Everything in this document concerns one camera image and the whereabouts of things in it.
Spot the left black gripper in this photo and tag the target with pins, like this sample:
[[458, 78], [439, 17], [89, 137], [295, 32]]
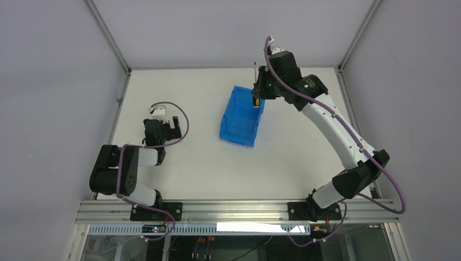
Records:
[[171, 130]]

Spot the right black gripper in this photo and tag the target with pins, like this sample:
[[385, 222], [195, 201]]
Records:
[[261, 91]]

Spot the black yellow screwdriver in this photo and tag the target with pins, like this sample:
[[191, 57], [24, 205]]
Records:
[[255, 99]]

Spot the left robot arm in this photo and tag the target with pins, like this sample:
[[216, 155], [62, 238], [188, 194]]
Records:
[[116, 169]]

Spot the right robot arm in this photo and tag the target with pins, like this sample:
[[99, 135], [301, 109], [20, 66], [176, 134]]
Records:
[[309, 95]]

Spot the blue plastic bin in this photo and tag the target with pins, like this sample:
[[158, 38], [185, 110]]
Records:
[[240, 122]]

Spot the small green circuit board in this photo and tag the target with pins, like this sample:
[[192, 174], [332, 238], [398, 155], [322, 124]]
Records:
[[149, 229]]

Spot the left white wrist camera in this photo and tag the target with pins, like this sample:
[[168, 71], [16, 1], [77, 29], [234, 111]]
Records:
[[158, 112]]

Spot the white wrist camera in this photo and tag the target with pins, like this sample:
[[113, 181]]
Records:
[[271, 48], [158, 112]]

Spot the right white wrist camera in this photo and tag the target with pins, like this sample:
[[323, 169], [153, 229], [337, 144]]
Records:
[[271, 48]]

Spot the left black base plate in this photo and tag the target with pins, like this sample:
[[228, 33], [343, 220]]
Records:
[[143, 214]]

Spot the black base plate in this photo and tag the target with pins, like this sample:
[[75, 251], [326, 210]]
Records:
[[143, 214], [308, 211]]

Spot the slotted grey cable duct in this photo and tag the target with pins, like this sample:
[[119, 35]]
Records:
[[220, 228]]

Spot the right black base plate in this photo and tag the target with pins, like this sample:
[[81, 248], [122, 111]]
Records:
[[308, 211]]

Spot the aluminium front rail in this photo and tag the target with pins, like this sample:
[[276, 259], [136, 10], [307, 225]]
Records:
[[213, 211]]

